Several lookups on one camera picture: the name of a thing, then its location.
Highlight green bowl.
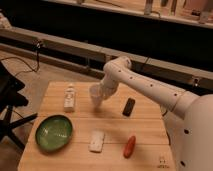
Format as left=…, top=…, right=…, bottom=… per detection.
left=35, top=115, right=73, bottom=152

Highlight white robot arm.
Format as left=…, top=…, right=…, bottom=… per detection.
left=100, top=56, right=213, bottom=171

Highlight black office chair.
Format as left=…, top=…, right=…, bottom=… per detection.
left=0, top=62, right=37, bottom=149

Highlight black rectangular block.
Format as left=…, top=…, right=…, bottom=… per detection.
left=122, top=98, right=135, bottom=117

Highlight black floor cable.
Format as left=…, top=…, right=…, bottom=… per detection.
left=0, top=39, right=44, bottom=78

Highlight white sponge block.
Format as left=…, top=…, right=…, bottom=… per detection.
left=89, top=130, right=105, bottom=153

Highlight white tube bottle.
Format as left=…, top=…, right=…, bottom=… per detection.
left=64, top=84, right=75, bottom=112

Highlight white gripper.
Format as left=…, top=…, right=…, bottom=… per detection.
left=100, top=75, right=118, bottom=100

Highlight wooden table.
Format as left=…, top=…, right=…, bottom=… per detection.
left=18, top=82, right=176, bottom=171

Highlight orange carrot toy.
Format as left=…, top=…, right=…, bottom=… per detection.
left=123, top=136, right=136, bottom=158

